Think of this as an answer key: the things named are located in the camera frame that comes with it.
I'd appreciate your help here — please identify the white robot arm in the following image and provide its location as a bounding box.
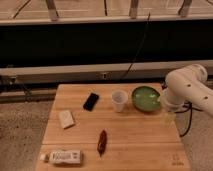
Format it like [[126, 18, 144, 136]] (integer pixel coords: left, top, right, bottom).
[[159, 64, 213, 124]]

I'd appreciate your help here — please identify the green bowl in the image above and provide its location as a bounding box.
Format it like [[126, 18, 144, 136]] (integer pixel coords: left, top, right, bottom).
[[131, 86, 161, 112]]

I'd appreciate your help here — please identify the red chili pepper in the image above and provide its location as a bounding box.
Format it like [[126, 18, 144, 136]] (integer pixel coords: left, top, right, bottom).
[[97, 130, 107, 156]]

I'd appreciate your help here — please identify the black smartphone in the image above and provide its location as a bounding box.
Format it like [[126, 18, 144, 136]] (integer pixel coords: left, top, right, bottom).
[[83, 93, 99, 111]]

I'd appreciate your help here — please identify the white tube with label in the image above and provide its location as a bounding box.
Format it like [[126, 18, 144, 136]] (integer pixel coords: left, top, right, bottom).
[[40, 150, 82, 165]]

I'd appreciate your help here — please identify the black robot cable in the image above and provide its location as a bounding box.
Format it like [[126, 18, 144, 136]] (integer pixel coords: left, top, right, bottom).
[[174, 102, 203, 138]]

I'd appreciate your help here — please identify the grey metal rail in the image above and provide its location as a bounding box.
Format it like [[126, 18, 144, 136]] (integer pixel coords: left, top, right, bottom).
[[0, 60, 213, 84]]

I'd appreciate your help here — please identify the black hanging cable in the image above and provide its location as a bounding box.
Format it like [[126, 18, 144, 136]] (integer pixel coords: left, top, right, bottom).
[[118, 12, 152, 81]]

